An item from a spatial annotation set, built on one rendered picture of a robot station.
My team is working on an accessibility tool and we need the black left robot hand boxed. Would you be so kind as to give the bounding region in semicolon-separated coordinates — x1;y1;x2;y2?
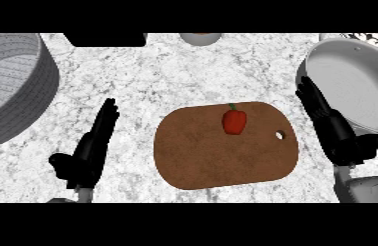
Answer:
47;97;121;190

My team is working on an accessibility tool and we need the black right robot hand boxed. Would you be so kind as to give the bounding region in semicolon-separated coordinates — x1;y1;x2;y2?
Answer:
294;75;378;168

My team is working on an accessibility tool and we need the red bell pepper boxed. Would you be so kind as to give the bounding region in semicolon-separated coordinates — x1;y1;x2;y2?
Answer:
220;103;248;136

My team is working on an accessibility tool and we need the brown wooden cutting board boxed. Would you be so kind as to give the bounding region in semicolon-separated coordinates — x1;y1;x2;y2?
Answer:
152;101;301;191

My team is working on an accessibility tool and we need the grey round basin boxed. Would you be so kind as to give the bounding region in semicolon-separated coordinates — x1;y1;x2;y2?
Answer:
0;33;62;146

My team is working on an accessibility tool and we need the speckled dark object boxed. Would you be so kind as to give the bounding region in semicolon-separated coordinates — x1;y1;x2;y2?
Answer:
344;33;378;46

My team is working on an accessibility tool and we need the black flat appliance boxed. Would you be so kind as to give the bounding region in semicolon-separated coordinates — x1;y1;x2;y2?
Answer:
62;33;149;48

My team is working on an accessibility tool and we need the grey round bowl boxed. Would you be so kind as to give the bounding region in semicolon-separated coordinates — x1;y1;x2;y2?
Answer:
179;33;223;47

